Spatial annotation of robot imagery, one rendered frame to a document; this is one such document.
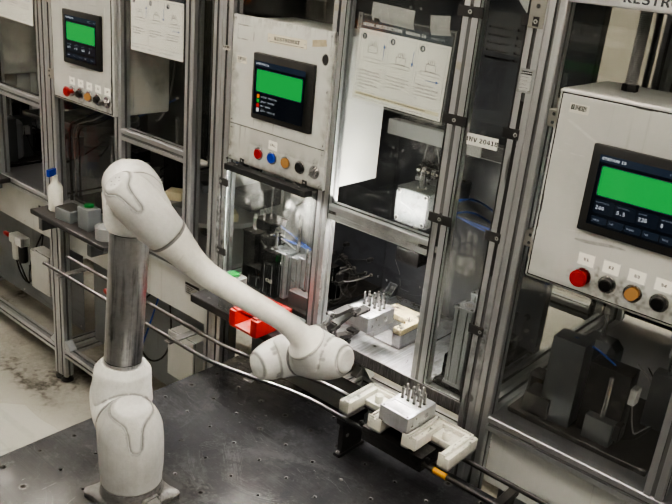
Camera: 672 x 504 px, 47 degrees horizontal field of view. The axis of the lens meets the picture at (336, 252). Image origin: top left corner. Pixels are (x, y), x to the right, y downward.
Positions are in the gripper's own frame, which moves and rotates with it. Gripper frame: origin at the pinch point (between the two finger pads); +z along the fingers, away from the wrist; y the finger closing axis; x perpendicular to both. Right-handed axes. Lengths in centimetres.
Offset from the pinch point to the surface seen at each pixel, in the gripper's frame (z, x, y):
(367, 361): 2.6, -2.8, -14.2
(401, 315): 22.0, 0.0, -6.1
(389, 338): 16.2, -0.4, -12.2
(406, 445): -18.3, -33.8, -17.4
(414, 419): -14.8, -32.9, -11.4
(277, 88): 1, 40, 61
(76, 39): 0, 147, 59
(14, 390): -21, 180, -104
